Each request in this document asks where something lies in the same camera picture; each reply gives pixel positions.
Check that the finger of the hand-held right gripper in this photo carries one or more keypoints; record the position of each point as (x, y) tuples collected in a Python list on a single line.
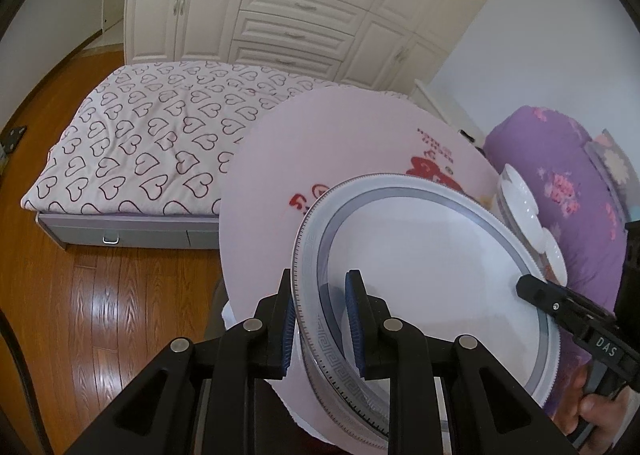
[(545, 295)]

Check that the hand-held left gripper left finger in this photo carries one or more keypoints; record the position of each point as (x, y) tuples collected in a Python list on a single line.
[(289, 335)]

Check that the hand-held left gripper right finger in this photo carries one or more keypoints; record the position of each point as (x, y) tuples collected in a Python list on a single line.
[(354, 327)]

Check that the person's right hand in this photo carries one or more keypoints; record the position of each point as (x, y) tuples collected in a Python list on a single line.
[(595, 407)]

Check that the purple floral quilt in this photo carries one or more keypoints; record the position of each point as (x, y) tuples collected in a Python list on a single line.
[(560, 145)]

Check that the grey floral pillow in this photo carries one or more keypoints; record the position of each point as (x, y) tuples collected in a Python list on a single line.
[(612, 160)]

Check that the pink round table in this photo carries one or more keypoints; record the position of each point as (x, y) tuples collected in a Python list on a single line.
[(325, 145)]

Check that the white nightstand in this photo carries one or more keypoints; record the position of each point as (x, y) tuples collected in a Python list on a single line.
[(440, 105)]

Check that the bed with heart sheet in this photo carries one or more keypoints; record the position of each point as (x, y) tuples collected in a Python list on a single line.
[(150, 145)]

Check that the black metal floor plate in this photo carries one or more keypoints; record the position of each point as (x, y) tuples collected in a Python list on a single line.
[(13, 137)]

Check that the grey bed frame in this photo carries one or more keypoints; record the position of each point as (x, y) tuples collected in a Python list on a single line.
[(150, 232)]

